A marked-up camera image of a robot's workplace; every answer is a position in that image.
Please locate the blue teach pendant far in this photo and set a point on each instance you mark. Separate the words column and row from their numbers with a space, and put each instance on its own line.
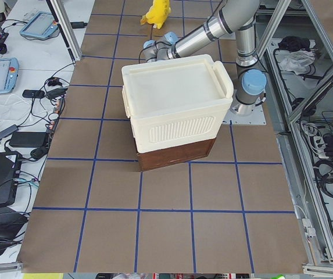
column 41, row 27

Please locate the black power adapter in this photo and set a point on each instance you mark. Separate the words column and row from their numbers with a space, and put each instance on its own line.
column 27, row 139

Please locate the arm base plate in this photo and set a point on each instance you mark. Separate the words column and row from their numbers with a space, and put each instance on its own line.
column 242, row 115

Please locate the aluminium frame post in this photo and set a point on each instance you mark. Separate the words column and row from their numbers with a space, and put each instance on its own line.
column 62, row 20

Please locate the dark brown wooden drawer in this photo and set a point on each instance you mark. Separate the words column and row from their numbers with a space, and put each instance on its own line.
column 174, row 155

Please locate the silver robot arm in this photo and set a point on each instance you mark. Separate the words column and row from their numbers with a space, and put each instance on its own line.
column 236, row 17

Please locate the cream plastic storage box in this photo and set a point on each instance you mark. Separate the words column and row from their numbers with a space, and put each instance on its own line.
column 176, row 102

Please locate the yellow plush dinosaur toy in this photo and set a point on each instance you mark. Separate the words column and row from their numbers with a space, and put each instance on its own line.
column 157, row 13

